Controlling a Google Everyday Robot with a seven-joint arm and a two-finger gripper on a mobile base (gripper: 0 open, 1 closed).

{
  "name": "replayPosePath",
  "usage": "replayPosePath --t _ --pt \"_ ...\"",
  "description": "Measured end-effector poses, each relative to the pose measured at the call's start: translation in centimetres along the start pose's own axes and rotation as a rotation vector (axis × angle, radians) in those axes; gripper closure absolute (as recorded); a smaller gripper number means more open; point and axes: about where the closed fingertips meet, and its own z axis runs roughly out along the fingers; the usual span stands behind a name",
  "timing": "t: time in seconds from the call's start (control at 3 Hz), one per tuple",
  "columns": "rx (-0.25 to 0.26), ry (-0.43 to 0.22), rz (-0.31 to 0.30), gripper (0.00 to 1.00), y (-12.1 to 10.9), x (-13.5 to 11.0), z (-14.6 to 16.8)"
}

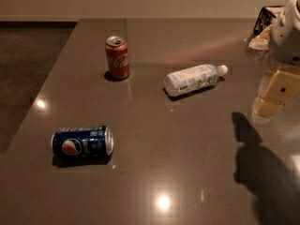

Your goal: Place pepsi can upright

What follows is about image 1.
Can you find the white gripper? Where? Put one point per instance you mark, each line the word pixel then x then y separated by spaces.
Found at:
pixel 286 39

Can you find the blue Pepsi can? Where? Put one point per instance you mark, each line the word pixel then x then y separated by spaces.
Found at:
pixel 83 142

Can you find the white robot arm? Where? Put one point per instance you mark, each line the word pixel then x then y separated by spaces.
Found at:
pixel 277 33

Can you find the red Coca-Cola can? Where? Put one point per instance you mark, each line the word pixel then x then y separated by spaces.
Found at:
pixel 117 57

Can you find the clear plastic water bottle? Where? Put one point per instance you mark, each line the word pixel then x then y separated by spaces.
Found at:
pixel 193 79

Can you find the black wire basket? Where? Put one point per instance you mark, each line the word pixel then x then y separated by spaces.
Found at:
pixel 265 18

